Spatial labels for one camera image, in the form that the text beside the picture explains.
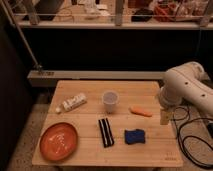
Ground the black cable on floor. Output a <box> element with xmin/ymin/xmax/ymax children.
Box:
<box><xmin>172</xmin><ymin>105</ymin><xmax>213</xmax><ymax>170</ymax></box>

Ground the orange plate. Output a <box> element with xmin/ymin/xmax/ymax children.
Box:
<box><xmin>39</xmin><ymin>122</ymin><xmax>78</xmax><ymax>162</ymax></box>

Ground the grey metal pole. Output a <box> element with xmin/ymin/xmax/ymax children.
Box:
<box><xmin>2</xmin><ymin>0</ymin><xmax>43</xmax><ymax>74</ymax></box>

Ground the white plastic bottle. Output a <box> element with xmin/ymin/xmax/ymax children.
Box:
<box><xmin>55</xmin><ymin>93</ymin><xmax>87</xmax><ymax>114</ymax></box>

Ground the black striped eraser block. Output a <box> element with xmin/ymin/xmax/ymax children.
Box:
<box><xmin>98</xmin><ymin>118</ymin><xmax>114</xmax><ymax>148</ymax></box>

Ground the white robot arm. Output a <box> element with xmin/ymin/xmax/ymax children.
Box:
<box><xmin>157</xmin><ymin>62</ymin><xmax>213</xmax><ymax>125</ymax></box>

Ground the orange carrot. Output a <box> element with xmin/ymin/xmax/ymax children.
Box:
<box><xmin>129</xmin><ymin>106</ymin><xmax>152</xmax><ymax>117</ymax></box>

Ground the translucent plastic cup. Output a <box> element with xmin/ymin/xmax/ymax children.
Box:
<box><xmin>102</xmin><ymin>91</ymin><xmax>119</xmax><ymax>113</ymax></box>

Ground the blue sponge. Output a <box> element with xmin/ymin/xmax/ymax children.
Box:
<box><xmin>124</xmin><ymin>129</ymin><xmax>145</xmax><ymax>145</ymax></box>

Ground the metal window rail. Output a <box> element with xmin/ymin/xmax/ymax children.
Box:
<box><xmin>27</xmin><ymin>70</ymin><xmax>164</xmax><ymax>87</ymax></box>

